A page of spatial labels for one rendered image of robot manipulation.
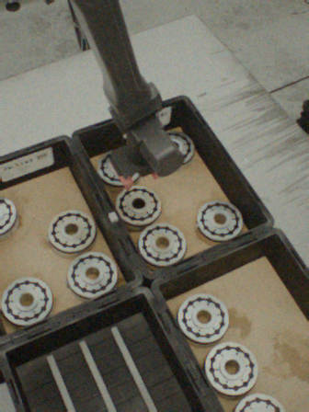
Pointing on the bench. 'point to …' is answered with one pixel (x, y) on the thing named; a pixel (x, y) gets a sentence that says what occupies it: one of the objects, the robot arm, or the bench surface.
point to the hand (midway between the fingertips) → (140, 180)
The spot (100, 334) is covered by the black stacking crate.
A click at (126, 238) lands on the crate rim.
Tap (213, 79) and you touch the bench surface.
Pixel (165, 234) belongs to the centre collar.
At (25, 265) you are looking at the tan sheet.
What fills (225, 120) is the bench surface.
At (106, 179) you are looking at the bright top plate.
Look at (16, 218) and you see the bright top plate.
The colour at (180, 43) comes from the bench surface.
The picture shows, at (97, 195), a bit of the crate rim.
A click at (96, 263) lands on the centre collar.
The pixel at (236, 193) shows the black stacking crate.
